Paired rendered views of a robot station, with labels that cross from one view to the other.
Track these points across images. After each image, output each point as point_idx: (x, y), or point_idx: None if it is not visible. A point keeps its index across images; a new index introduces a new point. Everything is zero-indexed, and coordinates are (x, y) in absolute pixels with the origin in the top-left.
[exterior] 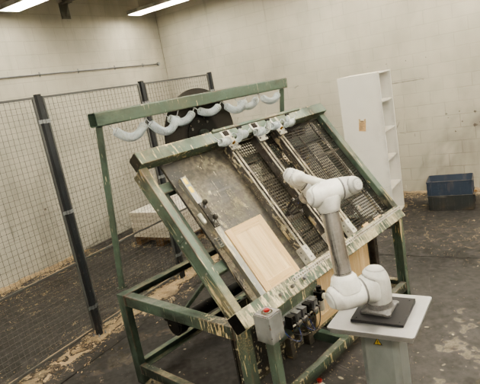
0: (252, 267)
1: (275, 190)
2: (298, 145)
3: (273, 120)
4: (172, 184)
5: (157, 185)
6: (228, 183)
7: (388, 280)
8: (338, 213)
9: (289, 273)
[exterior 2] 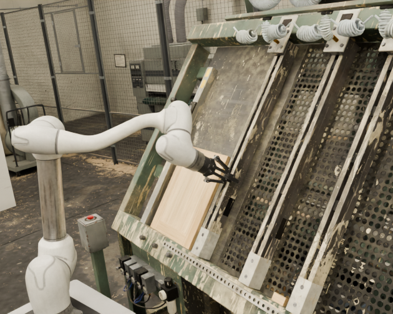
0: (164, 196)
1: (286, 144)
2: None
3: None
4: None
5: (186, 65)
6: (247, 98)
7: (26, 283)
8: (37, 163)
9: (177, 237)
